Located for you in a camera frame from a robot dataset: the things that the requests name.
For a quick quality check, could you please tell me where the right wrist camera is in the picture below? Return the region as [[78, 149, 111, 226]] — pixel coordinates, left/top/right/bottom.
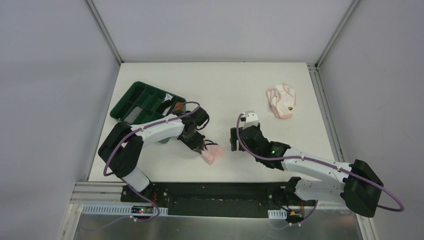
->
[[240, 110, 259, 130]]

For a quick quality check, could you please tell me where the white slotted cable duct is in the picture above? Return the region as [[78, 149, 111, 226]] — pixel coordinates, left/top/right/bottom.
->
[[81, 204, 169, 217]]

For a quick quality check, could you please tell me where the right side aluminium rail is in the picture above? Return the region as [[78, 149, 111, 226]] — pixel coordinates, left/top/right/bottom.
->
[[306, 62, 354, 188]]

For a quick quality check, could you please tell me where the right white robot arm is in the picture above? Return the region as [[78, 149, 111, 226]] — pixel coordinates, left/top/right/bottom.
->
[[230, 125, 384, 218]]

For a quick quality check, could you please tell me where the white underwear pink trim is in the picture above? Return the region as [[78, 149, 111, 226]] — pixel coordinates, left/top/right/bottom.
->
[[265, 82, 297, 120]]

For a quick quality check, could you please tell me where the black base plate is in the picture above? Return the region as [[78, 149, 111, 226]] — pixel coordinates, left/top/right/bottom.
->
[[141, 182, 316, 218]]

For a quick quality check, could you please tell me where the black white rolled cloth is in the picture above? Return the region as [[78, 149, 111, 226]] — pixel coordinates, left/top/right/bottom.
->
[[155, 93, 176, 116]]

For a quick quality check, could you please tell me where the pink underwear navy trim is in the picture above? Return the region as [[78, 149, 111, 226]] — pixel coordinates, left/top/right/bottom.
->
[[200, 139, 224, 165]]

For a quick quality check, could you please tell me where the green compartment tray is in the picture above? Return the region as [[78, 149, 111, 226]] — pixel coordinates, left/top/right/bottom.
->
[[109, 81, 186, 125]]

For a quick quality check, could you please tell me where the small white cable duct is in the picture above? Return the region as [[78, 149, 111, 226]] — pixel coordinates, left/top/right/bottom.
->
[[267, 209, 287, 220]]

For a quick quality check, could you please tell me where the aluminium front rail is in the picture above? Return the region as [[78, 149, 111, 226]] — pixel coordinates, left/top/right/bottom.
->
[[70, 181, 369, 211]]

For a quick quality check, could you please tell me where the aluminium rail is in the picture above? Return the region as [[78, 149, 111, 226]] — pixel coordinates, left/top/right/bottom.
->
[[70, 181, 369, 211], [306, 62, 354, 188]]

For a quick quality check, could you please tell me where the grey striped rolled cloth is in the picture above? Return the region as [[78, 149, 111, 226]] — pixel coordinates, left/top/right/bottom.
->
[[123, 106, 143, 125]]

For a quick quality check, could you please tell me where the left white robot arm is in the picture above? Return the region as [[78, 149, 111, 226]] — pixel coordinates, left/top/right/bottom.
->
[[97, 106, 210, 203]]

